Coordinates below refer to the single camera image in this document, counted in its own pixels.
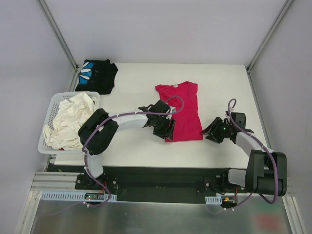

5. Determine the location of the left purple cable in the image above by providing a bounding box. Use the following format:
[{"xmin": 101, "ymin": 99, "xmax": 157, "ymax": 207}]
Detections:
[{"xmin": 81, "ymin": 96, "xmax": 185, "ymax": 208}]

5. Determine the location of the white cable duct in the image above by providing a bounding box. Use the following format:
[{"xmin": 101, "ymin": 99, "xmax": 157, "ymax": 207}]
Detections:
[
  {"xmin": 205, "ymin": 196, "xmax": 222, "ymax": 205},
  {"xmin": 41, "ymin": 191, "xmax": 109, "ymax": 202}
]

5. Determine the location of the right aluminium frame post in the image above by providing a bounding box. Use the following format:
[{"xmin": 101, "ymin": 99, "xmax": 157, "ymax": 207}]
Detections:
[{"xmin": 246, "ymin": 0, "xmax": 295, "ymax": 74}]

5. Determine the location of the left aluminium frame post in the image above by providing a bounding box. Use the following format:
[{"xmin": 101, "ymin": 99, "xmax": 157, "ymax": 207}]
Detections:
[{"xmin": 37, "ymin": 0, "xmax": 78, "ymax": 70}]

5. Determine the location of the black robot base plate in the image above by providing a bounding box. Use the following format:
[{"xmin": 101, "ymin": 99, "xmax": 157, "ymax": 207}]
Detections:
[{"xmin": 74, "ymin": 165, "xmax": 249, "ymax": 203}]

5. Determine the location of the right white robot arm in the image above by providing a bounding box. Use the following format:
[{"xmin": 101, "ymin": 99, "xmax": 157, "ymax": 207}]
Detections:
[{"xmin": 201, "ymin": 112, "xmax": 287, "ymax": 196}]

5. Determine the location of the pink t shirt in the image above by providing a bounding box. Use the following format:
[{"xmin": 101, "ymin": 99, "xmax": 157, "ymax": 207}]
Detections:
[{"xmin": 155, "ymin": 81, "xmax": 203, "ymax": 142}]

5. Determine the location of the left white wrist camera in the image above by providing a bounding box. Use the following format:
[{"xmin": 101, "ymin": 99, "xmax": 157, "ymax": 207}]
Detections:
[{"xmin": 170, "ymin": 106, "xmax": 177, "ymax": 115}]

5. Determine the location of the black t shirt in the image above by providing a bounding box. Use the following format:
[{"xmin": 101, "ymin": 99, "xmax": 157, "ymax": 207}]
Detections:
[{"xmin": 75, "ymin": 59, "xmax": 118, "ymax": 95}]

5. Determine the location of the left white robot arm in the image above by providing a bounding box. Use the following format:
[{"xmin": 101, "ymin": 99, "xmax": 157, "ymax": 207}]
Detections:
[{"xmin": 78, "ymin": 100, "xmax": 176, "ymax": 190}]

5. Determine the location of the cream t shirt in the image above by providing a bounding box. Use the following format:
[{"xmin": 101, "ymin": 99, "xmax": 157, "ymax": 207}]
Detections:
[{"xmin": 43, "ymin": 92, "xmax": 96, "ymax": 151}]

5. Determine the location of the right white cable duct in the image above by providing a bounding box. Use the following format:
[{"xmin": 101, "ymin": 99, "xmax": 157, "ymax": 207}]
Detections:
[{"xmin": 205, "ymin": 196, "xmax": 222, "ymax": 205}]

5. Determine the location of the white plastic laundry basket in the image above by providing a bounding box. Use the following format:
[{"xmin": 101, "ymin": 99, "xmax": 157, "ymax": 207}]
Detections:
[{"xmin": 38, "ymin": 91, "xmax": 100, "ymax": 155}]

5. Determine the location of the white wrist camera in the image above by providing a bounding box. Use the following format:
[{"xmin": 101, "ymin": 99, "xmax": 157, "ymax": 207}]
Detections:
[
  {"xmin": 170, "ymin": 106, "xmax": 177, "ymax": 115},
  {"xmin": 225, "ymin": 111, "xmax": 231, "ymax": 122}
]

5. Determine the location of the aluminium frame post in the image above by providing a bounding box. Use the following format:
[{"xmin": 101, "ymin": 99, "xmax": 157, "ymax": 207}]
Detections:
[
  {"xmin": 37, "ymin": 0, "xmax": 78, "ymax": 70},
  {"xmin": 246, "ymin": 0, "xmax": 295, "ymax": 74}
]

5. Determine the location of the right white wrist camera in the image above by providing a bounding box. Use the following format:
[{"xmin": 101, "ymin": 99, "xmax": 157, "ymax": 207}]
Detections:
[{"xmin": 225, "ymin": 111, "xmax": 231, "ymax": 122}]

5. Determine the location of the left white cable duct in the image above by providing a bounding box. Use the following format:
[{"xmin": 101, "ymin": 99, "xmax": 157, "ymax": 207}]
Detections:
[{"xmin": 41, "ymin": 191, "xmax": 109, "ymax": 202}]

